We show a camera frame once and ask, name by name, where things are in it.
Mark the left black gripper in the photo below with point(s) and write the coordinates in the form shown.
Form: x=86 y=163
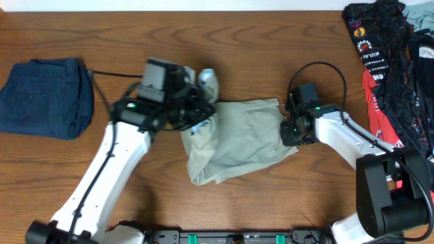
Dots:
x=198 y=108

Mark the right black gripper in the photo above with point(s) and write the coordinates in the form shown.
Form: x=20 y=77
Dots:
x=289 y=132

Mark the khaki green shorts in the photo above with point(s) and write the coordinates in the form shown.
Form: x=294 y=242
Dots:
x=239 y=138

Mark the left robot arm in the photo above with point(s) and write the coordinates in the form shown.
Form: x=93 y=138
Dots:
x=166 y=95

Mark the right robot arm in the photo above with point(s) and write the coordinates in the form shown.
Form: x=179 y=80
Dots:
x=393 y=202

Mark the red printed t-shirt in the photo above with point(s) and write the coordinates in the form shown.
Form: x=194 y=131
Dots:
x=380 y=125

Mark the black printed garment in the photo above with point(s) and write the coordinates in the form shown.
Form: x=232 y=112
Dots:
x=381 y=34

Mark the folded navy blue shorts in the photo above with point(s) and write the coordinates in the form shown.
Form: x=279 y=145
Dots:
x=50 y=98

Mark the light grey-blue garment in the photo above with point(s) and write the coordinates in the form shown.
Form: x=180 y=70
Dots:
x=420 y=16

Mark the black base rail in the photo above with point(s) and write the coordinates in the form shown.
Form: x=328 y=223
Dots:
x=237 y=237

